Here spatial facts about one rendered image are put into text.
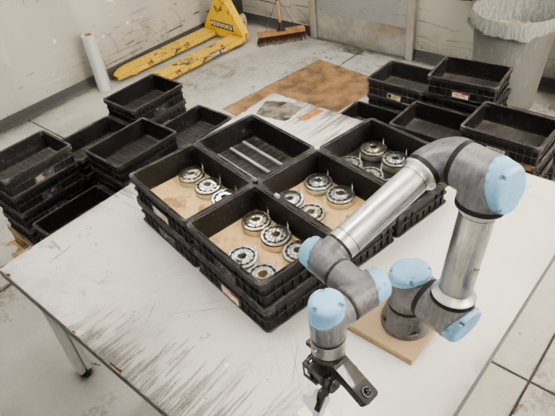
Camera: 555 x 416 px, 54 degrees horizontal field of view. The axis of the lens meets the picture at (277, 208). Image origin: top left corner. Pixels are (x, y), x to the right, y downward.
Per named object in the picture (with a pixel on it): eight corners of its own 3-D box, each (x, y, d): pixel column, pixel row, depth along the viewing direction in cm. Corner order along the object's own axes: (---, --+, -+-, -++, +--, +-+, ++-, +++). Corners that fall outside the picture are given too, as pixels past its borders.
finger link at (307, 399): (300, 411, 127) (314, 377, 125) (319, 427, 124) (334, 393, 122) (291, 414, 125) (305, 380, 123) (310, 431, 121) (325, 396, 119)
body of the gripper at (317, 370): (324, 356, 129) (322, 324, 121) (353, 378, 124) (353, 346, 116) (302, 378, 125) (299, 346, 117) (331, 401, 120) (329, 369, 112)
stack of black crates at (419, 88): (442, 120, 359) (448, 73, 338) (419, 142, 343) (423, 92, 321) (389, 105, 381) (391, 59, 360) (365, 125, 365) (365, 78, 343)
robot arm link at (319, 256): (437, 113, 132) (287, 245, 121) (475, 130, 125) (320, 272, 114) (442, 146, 140) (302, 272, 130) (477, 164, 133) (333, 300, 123)
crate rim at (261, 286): (335, 241, 170) (335, 235, 168) (261, 293, 156) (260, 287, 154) (256, 188, 195) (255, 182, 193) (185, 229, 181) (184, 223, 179)
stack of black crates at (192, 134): (207, 149, 359) (197, 103, 337) (240, 163, 342) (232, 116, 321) (161, 180, 337) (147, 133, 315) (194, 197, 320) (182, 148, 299)
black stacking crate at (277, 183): (397, 219, 189) (399, 193, 182) (336, 262, 176) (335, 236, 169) (318, 173, 214) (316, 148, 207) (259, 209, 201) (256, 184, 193)
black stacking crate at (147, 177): (258, 209, 201) (254, 184, 194) (191, 248, 187) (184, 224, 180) (198, 167, 226) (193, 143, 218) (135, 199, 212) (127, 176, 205)
